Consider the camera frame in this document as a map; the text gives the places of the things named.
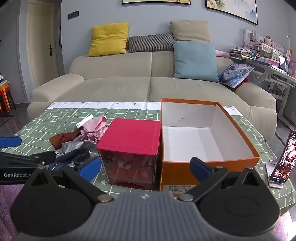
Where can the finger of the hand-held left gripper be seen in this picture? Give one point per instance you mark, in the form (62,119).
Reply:
(10,141)
(44,156)

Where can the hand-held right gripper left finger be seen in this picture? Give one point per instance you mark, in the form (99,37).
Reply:
(89,167)

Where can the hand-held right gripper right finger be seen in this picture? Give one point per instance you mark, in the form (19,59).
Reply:
(199,168)

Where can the orange cardboard box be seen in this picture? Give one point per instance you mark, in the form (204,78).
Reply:
(198,129)

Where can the black scrunchie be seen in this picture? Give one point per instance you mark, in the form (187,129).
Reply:
(81,156)

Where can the navy blue cloth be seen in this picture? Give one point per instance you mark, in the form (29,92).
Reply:
(62,161)

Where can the brown cloth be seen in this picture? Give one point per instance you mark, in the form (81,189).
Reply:
(62,140)

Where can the grey plastic bag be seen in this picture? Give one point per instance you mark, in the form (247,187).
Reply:
(76,146)

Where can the stack of coloured stools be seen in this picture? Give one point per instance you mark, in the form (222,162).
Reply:
(6,97)

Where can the green grid tablecloth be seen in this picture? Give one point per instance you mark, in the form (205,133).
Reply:
(69,115)

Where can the red lidded storage drawer box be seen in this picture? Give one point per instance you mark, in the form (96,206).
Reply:
(129,141)

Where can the white phone stand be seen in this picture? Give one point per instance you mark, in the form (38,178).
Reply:
(272,170)

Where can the beige sofa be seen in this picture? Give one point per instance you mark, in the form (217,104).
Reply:
(115,90)

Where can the smartphone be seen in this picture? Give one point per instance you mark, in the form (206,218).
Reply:
(285,160)

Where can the small red cloth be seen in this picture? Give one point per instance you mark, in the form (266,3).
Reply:
(244,81)

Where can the printed cartoon pillow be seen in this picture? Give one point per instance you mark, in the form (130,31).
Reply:
(234,75)

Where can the cream door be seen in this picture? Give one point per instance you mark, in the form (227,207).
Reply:
(41,44)

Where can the light blue pillow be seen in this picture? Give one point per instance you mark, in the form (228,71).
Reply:
(196,61)

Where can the white cluttered desk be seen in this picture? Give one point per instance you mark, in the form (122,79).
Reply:
(275,76)

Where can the yellow pillow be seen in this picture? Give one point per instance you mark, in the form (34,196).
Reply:
(107,39)

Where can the grey checked pillow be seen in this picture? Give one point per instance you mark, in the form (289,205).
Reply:
(150,42)

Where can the laptop screen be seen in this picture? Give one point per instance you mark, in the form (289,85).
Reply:
(282,62)

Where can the beige pillow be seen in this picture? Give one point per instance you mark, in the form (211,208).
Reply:
(190,31)

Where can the black light switch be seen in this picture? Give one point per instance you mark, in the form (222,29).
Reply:
(73,15)

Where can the large framed wall painting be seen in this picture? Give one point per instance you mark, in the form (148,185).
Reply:
(231,9)

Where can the framed wall picture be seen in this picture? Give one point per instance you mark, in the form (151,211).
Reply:
(156,1)

